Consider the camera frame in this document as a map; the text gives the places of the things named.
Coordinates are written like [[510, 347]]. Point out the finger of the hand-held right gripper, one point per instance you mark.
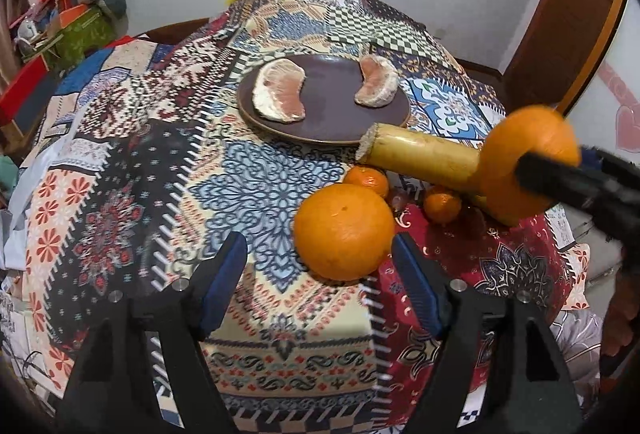
[[597, 159], [555, 181]]

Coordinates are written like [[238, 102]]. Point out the white wardrobe door with hearts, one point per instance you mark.
[[612, 103]]

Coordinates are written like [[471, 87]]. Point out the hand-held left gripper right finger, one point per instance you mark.
[[416, 286]]

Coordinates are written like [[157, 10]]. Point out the dark red grape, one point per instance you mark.
[[400, 203]]

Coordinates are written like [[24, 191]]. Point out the grey floral bedsheet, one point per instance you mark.
[[575, 339]]

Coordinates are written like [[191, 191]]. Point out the peeled pomelo segment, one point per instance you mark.
[[377, 83], [280, 88]]

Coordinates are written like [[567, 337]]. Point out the teal cloth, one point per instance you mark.
[[7, 171]]

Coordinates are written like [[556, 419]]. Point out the brown wooden door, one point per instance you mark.
[[565, 23]]

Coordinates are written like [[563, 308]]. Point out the red box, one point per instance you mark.
[[22, 81]]

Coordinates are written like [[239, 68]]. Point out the large orange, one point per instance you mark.
[[345, 231], [535, 133]]

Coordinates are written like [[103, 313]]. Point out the green storage bag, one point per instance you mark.
[[82, 36]]

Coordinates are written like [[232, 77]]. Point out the person's right hand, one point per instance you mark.
[[620, 314]]

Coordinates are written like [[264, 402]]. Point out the small tangerine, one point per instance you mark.
[[367, 181], [442, 208]]

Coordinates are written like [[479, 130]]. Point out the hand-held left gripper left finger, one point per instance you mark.
[[225, 286]]

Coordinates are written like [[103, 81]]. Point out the dark brown round plate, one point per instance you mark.
[[327, 106]]

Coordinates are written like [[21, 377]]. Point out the wooden bed frame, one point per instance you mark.
[[170, 31]]

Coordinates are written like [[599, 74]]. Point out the patchwork printed blanket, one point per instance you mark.
[[125, 163]]

